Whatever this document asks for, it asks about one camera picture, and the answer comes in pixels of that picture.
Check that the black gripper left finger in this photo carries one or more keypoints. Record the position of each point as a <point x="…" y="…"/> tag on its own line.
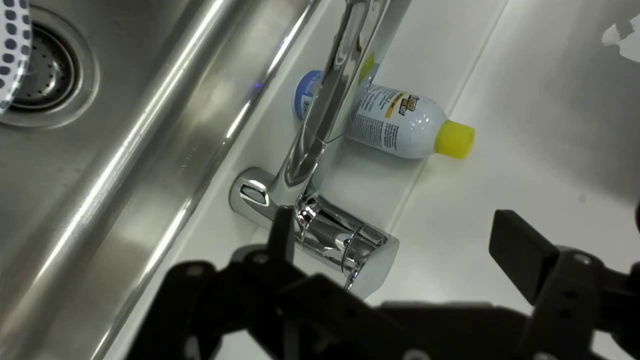
<point x="220" y="306"/>

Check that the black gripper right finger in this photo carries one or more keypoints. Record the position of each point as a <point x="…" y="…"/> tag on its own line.
<point x="573" y="292"/>

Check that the chrome sink faucet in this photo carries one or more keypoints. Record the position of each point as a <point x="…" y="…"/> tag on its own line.
<point x="332" y="241"/>

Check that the stainless steel sink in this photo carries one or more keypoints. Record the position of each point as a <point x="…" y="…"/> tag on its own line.
<point x="132" y="201"/>

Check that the white bottle with yellow cap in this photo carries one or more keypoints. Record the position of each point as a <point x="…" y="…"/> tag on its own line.
<point x="401" y="123"/>

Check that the sink drain strainer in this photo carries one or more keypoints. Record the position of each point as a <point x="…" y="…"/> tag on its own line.
<point x="50" y="71"/>

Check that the white dotted plate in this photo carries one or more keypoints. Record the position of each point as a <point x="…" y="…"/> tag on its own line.
<point x="13" y="47"/>

